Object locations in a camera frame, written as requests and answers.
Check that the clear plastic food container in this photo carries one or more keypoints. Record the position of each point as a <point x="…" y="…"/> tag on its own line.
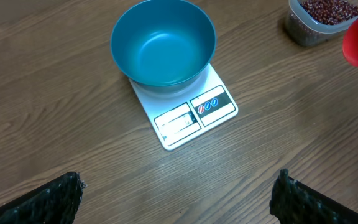
<point x="308" y="32"/>

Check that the white digital kitchen scale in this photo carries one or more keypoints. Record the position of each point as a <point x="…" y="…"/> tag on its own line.
<point x="183" y="114"/>

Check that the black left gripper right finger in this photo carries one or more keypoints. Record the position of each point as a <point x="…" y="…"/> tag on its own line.
<point x="293" y="202"/>

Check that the red beans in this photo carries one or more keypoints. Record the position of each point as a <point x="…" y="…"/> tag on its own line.
<point x="330" y="12"/>

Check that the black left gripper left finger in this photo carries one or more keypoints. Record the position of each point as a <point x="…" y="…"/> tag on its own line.
<point x="55" y="202"/>

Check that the blue round bowl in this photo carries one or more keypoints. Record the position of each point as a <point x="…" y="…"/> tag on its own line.
<point x="163" y="45"/>

